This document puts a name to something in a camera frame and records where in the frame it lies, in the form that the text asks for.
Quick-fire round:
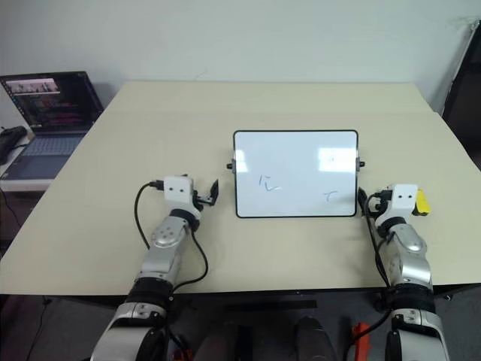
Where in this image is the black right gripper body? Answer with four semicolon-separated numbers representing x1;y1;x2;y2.
368;198;392;214

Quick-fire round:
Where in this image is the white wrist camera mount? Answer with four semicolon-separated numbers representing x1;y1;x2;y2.
375;184;419;226
163;174;201;220

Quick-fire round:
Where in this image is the dark rounded shape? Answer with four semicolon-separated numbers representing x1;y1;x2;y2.
294;317;334;361

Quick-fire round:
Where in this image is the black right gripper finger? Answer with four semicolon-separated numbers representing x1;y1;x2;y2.
358;186;371;219

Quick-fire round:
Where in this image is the yellow eraser with black felt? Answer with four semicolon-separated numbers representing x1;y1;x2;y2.
411;189;432;218

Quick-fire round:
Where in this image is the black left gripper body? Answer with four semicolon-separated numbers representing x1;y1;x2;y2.
192;189;211;208

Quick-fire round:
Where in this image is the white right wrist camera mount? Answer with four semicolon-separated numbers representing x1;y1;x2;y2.
375;184;419;226

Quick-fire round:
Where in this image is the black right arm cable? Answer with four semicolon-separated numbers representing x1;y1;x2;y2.
359;190;396;338

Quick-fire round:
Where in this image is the black upright panel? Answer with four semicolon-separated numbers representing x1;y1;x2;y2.
440;22;481;172

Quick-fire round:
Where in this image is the open grey laptop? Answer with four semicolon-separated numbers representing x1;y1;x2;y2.
0;70;106;182

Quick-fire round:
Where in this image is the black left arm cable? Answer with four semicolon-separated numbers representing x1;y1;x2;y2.
135;180;210;295

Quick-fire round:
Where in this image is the black rounded object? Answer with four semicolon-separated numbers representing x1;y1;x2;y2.
0;126;29;165

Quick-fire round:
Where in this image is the thin black floor cable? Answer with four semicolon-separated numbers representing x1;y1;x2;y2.
0;187;22;229

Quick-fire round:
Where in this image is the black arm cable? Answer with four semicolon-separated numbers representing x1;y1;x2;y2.
135;180;210;295
359;190;396;338

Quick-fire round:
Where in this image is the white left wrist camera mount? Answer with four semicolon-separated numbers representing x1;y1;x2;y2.
163;174;201;220

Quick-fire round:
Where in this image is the small black-framed whiteboard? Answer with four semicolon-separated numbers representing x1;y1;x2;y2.
226;129;367;220

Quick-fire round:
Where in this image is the orange plastic object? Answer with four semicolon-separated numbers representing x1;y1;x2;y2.
349;321;378;361

